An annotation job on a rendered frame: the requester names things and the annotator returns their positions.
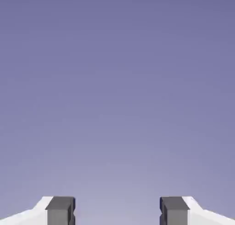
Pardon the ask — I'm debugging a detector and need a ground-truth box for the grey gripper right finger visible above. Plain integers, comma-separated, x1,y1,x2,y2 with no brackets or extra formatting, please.
159,196,235,225

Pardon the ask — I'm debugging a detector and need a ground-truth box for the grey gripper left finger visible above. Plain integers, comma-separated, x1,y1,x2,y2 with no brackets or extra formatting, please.
0,196,76,225

